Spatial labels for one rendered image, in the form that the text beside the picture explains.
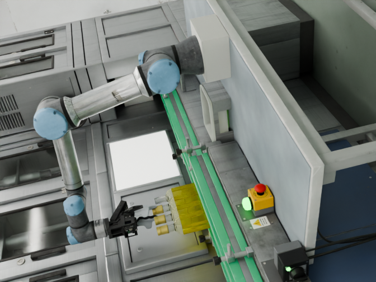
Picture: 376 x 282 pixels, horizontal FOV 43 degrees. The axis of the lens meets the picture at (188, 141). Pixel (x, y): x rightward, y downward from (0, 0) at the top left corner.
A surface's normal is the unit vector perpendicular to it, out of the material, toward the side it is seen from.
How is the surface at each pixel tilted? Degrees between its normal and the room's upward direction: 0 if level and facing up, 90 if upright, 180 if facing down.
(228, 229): 90
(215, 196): 90
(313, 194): 90
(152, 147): 90
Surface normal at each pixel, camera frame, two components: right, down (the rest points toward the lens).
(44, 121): 0.05, 0.44
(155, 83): 0.29, 0.33
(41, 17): 0.22, 0.55
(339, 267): -0.13, -0.80
